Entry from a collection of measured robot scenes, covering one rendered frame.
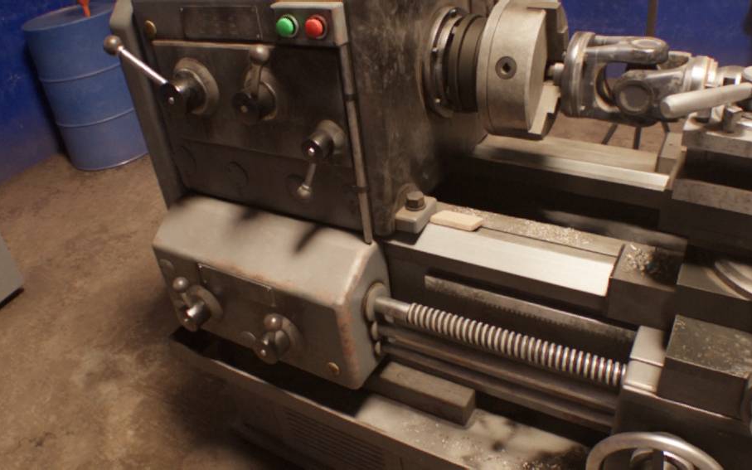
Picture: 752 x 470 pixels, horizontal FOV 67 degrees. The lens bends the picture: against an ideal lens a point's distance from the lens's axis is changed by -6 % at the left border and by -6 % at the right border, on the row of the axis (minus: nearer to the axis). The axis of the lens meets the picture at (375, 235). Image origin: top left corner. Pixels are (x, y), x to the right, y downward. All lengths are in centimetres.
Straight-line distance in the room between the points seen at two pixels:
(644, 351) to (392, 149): 52
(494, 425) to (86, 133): 307
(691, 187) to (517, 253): 34
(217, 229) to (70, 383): 124
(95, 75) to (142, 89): 236
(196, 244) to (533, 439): 81
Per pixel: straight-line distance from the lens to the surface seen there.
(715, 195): 86
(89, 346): 252
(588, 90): 108
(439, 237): 111
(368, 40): 97
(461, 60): 110
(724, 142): 83
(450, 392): 133
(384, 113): 102
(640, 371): 94
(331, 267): 112
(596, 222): 137
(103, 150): 388
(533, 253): 106
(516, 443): 133
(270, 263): 119
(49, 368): 252
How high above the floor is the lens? 147
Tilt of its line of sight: 33 degrees down
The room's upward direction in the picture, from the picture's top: 7 degrees counter-clockwise
